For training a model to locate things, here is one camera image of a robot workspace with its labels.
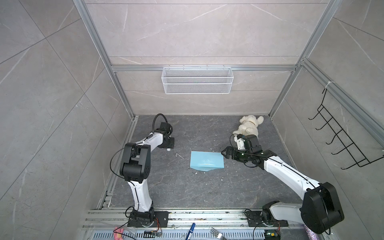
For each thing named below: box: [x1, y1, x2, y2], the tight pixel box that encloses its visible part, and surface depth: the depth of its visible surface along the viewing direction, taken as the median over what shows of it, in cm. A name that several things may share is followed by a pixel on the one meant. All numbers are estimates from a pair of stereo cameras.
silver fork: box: [209, 227, 228, 240], surface depth 70 cm
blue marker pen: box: [185, 222, 196, 240], surface depth 70 cm
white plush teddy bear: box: [232, 115, 264, 136], surface depth 105 cm
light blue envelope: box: [190, 151, 225, 172], surface depth 97 cm
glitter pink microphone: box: [304, 225, 321, 240], surface depth 68 cm
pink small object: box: [113, 227, 125, 240], surface depth 69 cm
